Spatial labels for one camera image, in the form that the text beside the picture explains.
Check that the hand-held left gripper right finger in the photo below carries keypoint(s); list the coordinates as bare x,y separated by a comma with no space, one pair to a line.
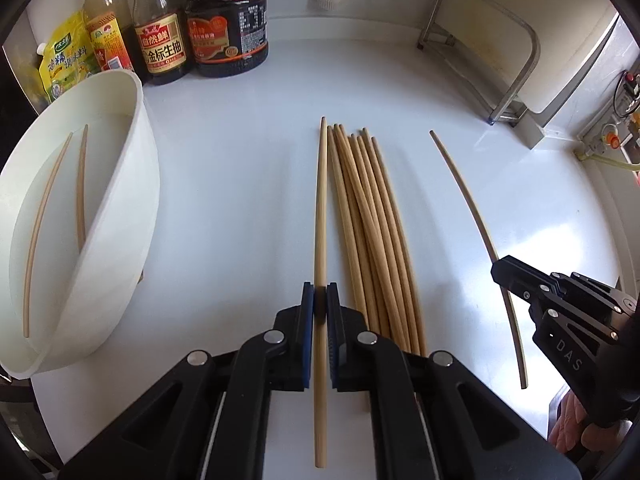
334,340

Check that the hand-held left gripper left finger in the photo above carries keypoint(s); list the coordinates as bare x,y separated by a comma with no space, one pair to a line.
307,340

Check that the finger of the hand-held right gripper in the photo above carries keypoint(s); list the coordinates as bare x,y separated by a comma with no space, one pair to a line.
570,355
530,280

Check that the thin wooden chopstick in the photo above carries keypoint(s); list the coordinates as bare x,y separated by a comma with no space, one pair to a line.
470,200

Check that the bunch of wooden chopsticks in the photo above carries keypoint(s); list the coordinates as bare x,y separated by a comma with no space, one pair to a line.
365,235

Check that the long wooden chopstick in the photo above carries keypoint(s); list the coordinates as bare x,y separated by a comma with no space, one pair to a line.
320,210

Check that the white plastic bowl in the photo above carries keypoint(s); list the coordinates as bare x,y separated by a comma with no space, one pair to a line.
125,185

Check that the person's right hand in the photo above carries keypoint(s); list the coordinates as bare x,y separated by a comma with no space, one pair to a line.
567,425

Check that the gas valve with orange knob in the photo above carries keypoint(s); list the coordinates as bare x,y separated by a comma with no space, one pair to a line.
611,140

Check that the metal rack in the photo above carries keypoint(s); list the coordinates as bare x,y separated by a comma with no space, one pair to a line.
507,112

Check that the white cutting board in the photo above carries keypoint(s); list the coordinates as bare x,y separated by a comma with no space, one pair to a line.
565,35

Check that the large dark soy sauce jug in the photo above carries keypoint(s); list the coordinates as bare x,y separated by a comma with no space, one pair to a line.
225,35

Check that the glass soy sauce bottle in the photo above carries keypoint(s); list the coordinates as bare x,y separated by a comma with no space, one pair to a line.
160,45

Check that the yellow seasoning pouch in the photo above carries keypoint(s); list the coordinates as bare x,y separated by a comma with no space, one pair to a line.
65,55

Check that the yellow cap vinegar bottle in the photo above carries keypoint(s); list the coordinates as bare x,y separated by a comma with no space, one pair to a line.
102,20

